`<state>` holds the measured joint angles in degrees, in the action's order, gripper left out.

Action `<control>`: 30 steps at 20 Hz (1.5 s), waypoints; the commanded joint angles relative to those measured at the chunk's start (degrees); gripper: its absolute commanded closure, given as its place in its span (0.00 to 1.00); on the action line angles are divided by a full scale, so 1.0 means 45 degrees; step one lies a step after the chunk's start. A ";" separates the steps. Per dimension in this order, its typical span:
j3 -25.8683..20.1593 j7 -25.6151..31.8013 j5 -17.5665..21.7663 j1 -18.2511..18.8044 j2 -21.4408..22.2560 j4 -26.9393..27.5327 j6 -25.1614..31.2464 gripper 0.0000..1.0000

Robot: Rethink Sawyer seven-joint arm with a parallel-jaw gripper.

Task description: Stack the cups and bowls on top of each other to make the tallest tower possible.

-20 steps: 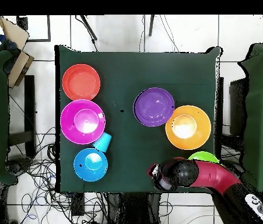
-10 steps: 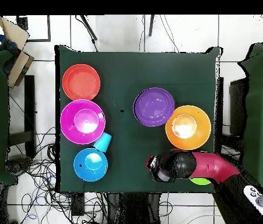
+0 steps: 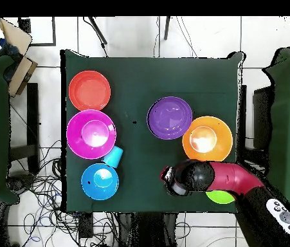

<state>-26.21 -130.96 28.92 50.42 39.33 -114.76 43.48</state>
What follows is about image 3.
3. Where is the blue cup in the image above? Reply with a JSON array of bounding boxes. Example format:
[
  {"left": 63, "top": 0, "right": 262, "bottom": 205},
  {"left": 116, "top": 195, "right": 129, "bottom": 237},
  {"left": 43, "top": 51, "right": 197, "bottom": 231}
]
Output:
[{"left": 101, "top": 145, "right": 124, "bottom": 169}]

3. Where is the black stand base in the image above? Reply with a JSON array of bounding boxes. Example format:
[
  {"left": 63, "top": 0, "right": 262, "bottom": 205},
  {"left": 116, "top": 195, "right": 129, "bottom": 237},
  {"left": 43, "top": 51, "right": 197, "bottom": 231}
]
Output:
[{"left": 6, "top": 173, "right": 35, "bottom": 193}]

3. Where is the large orange bowl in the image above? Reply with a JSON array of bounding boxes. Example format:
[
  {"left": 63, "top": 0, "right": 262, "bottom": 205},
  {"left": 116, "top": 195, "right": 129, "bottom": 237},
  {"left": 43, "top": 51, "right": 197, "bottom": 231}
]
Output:
[{"left": 182, "top": 115, "right": 233, "bottom": 163}]

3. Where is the green bowl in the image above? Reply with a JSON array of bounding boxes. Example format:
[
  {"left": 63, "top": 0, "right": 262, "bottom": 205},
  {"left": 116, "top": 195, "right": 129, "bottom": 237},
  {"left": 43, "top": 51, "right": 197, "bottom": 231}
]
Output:
[{"left": 205, "top": 190, "right": 235, "bottom": 205}]

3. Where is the large magenta bowl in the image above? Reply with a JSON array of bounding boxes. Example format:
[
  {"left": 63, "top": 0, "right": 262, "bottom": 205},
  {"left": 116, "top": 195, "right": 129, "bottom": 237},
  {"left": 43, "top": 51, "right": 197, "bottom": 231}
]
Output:
[{"left": 66, "top": 109, "right": 117, "bottom": 160}]

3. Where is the blue bowl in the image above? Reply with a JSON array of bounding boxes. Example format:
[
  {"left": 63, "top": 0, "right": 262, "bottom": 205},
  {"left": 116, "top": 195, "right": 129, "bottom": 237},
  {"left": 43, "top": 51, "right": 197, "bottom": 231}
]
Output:
[{"left": 80, "top": 163, "right": 120, "bottom": 201}]

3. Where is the cardboard box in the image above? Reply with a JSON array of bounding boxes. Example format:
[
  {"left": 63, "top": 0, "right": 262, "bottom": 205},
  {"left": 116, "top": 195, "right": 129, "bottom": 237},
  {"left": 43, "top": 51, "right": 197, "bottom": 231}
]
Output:
[{"left": 0, "top": 17, "right": 39, "bottom": 97}]

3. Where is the black box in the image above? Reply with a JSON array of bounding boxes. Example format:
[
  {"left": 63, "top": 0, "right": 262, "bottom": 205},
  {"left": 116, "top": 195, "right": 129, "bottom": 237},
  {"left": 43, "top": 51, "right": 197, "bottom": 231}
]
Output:
[{"left": 252, "top": 86, "right": 275, "bottom": 150}]

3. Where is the tangle of floor cables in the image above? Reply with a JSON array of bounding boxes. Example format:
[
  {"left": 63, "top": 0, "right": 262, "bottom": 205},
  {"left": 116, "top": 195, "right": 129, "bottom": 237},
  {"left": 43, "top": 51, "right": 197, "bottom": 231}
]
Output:
[{"left": 8, "top": 140, "right": 121, "bottom": 247}]

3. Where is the orange-red shallow bowl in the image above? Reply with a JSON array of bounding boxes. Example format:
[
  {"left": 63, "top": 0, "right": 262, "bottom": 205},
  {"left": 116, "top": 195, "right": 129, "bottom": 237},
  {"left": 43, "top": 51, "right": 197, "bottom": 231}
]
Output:
[{"left": 68, "top": 70, "right": 111, "bottom": 112}]

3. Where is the dark green table cloth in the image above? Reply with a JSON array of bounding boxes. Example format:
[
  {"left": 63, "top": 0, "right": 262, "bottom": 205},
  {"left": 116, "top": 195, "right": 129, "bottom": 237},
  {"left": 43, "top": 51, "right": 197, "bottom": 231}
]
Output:
[{"left": 60, "top": 49, "right": 246, "bottom": 214}]

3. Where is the purple bowl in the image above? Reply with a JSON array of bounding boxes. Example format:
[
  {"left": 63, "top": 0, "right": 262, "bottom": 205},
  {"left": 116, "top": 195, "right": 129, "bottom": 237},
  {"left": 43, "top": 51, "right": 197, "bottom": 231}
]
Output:
[{"left": 146, "top": 96, "right": 194, "bottom": 140}]

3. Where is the black bench frame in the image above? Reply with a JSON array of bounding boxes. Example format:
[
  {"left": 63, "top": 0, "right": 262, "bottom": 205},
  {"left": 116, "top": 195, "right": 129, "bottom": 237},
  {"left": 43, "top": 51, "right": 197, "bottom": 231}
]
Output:
[{"left": 9, "top": 82, "right": 40, "bottom": 176}]

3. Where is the black square floor frame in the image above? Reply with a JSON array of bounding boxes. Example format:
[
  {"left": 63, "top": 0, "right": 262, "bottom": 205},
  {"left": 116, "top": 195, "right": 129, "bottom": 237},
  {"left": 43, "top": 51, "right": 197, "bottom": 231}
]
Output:
[{"left": 18, "top": 16, "right": 57, "bottom": 47}]

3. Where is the black tripod leg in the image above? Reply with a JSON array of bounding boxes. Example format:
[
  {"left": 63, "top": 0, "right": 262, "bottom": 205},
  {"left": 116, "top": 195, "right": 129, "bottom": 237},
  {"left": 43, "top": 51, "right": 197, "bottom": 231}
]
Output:
[
  {"left": 82, "top": 16, "right": 109, "bottom": 57},
  {"left": 163, "top": 16, "right": 172, "bottom": 41}
]

